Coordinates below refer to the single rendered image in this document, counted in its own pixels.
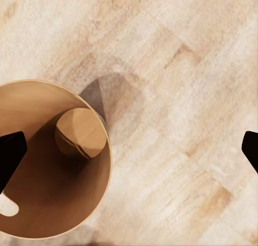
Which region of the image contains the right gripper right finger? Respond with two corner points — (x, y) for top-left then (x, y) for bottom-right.
(241, 131), (258, 173)

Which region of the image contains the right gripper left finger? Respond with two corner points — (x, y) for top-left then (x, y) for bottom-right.
(0, 131), (27, 194)

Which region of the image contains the trash can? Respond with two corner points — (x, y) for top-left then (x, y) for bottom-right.
(0, 79), (113, 240)

